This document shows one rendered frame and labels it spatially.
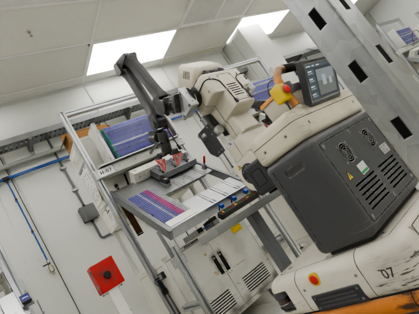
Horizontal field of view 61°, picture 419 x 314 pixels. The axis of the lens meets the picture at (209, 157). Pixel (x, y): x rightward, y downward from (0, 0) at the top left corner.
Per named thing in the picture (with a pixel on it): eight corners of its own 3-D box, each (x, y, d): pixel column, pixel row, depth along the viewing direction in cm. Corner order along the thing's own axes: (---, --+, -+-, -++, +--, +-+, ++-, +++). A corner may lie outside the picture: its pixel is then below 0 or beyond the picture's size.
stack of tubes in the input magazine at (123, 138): (174, 136, 285) (157, 109, 290) (118, 158, 256) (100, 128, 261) (169, 143, 295) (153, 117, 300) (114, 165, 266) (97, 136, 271)
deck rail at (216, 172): (253, 190, 242) (252, 182, 239) (251, 192, 240) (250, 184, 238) (187, 163, 292) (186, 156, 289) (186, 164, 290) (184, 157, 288)
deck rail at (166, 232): (173, 238, 202) (172, 230, 200) (171, 240, 201) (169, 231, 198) (113, 197, 252) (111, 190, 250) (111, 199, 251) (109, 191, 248)
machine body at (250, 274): (286, 285, 251) (238, 210, 262) (214, 351, 211) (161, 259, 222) (241, 296, 303) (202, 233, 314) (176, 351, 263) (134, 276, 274)
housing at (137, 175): (189, 166, 288) (187, 151, 282) (137, 191, 260) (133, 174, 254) (183, 164, 294) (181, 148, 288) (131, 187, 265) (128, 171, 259)
